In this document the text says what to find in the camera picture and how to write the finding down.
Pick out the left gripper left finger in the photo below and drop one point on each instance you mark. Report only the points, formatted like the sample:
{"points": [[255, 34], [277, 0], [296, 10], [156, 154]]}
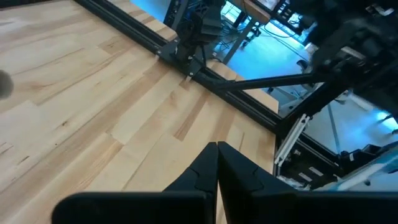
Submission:
{"points": [[140, 208]]}

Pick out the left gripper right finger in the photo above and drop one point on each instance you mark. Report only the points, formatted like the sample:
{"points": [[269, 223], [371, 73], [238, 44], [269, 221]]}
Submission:
{"points": [[311, 208]]}

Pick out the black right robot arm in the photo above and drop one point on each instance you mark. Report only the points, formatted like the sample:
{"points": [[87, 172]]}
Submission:
{"points": [[196, 31]]}

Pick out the wooden topped desk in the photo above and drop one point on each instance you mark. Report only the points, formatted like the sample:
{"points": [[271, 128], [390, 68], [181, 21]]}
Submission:
{"points": [[248, 12]]}

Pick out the grey table leg frame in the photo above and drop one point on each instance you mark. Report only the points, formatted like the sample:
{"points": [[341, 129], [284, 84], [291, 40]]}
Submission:
{"points": [[334, 129]]}

